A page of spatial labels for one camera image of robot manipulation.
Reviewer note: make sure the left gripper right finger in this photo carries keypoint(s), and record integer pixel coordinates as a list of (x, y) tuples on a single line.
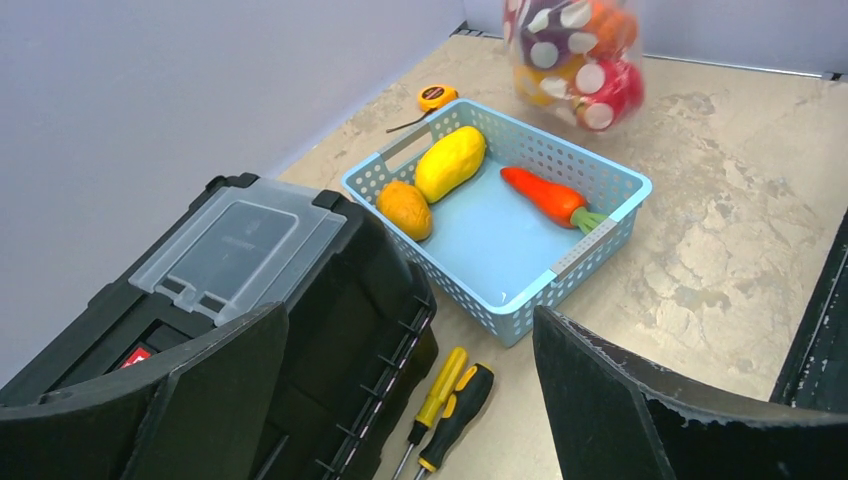
[(614, 414)]

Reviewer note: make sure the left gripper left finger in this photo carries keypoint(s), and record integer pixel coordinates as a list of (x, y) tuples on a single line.
[(195, 411)]

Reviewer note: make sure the light blue plastic basket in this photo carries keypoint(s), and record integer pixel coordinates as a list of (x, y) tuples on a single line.
[(490, 250)]

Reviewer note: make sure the red apple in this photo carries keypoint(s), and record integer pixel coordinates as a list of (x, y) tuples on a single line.
[(607, 93)]

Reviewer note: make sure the clear zip top bag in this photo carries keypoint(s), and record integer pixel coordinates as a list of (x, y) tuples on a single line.
[(580, 61)]

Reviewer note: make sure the yellow bell pepper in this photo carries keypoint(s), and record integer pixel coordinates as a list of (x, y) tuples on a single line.
[(545, 88)]

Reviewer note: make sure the purple onion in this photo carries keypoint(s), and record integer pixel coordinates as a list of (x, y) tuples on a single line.
[(551, 32)]

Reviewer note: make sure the small orange pumpkin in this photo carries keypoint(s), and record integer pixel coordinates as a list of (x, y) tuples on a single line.
[(615, 30)]

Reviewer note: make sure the yellow black screwdriver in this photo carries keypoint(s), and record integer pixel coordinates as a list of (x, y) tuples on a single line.
[(463, 405)]

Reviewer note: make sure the black plastic toolbox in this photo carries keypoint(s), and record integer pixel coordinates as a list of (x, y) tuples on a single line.
[(359, 338)]

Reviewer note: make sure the orange carrot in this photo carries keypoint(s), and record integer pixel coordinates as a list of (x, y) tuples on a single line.
[(562, 205)]

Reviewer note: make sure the yellow lemon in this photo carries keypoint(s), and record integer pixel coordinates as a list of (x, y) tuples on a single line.
[(406, 207)]

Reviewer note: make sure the yellow squash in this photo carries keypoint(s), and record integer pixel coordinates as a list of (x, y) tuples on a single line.
[(450, 162)]

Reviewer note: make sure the yellow tape measure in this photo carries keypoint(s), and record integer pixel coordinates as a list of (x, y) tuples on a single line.
[(430, 99)]

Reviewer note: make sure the yellow handled screwdriver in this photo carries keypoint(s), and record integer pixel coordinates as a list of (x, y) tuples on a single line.
[(435, 399)]

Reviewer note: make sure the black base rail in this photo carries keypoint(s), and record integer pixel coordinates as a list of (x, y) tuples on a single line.
[(814, 373)]

